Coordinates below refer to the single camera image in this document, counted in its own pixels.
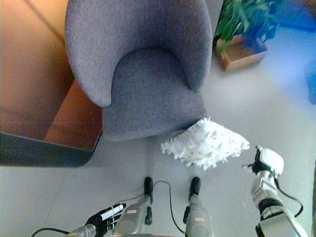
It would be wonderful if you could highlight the brown wooden planter box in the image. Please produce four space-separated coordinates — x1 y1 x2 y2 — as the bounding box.
215 34 269 72

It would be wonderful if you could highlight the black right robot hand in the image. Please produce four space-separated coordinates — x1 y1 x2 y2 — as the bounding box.
242 145 284 176

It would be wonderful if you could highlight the green potted plant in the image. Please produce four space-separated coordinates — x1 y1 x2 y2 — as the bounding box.
214 0 281 52

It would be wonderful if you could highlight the silver robot leg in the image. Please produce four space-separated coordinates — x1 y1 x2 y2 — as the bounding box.
183 176 213 237
112 176 154 236

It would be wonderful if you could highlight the wooden table with dark edge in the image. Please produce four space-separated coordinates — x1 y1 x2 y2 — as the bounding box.
0 0 104 167

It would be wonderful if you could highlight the silver left robot leg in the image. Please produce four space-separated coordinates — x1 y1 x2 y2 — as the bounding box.
112 176 154 236

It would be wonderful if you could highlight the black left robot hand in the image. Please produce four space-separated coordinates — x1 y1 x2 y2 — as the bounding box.
87 202 127 236

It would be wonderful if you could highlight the silver right robot leg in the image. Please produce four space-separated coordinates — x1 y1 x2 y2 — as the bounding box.
183 176 213 237

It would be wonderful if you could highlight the white shaggy pillow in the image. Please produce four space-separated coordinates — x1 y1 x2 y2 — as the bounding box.
160 117 251 172

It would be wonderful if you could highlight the grey fabric armchair sofa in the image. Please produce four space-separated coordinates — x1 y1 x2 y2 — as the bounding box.
65 0 213 142

